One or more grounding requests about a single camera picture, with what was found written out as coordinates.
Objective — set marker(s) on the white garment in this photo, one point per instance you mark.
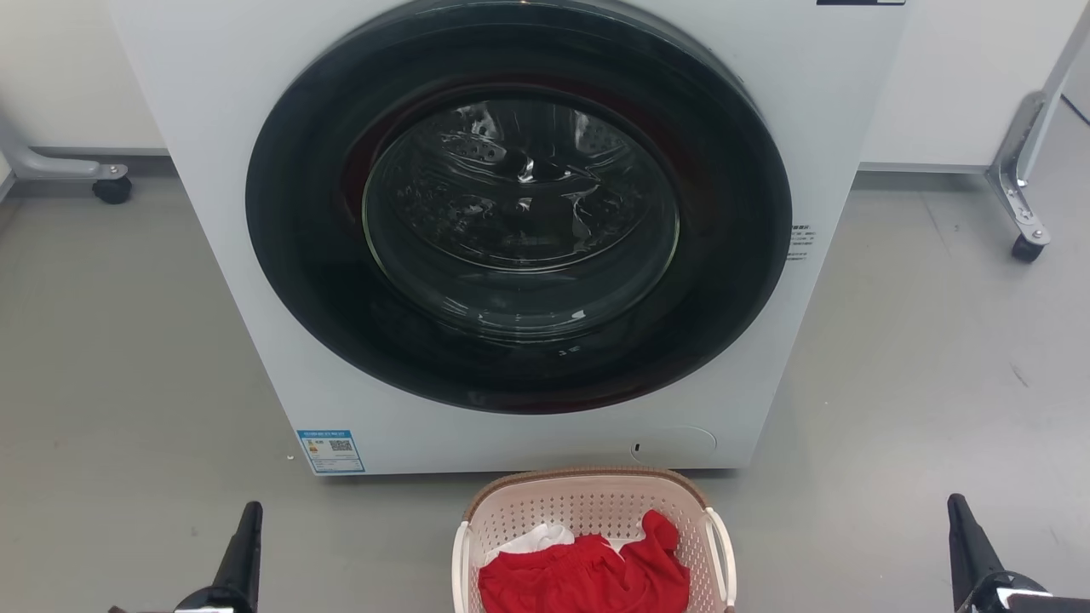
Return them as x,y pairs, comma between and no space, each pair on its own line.
536,540

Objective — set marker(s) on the white front-load washing machine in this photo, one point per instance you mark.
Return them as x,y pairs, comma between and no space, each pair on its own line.
213,128

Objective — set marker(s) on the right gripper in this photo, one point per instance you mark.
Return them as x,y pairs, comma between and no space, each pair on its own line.
1022,596

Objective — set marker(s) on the pink perforated laundry basket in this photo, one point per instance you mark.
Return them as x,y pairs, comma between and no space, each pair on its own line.
588,507

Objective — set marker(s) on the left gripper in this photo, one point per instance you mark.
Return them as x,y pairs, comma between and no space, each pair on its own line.
209,601

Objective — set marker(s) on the red garment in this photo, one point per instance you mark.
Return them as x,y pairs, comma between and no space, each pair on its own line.
588,575

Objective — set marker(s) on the black round washer door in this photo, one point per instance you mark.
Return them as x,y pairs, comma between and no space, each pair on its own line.
306,255

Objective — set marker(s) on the blue energy label sticker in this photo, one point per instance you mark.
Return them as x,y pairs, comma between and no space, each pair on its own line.
330,451

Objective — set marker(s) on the round white filter cover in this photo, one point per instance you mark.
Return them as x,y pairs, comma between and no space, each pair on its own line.
677,444

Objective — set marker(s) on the black caster wheel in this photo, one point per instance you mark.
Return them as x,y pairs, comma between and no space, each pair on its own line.
112,189
1027,248

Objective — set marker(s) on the grey metal frame leg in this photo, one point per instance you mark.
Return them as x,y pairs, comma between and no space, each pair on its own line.
1026,145
43,162

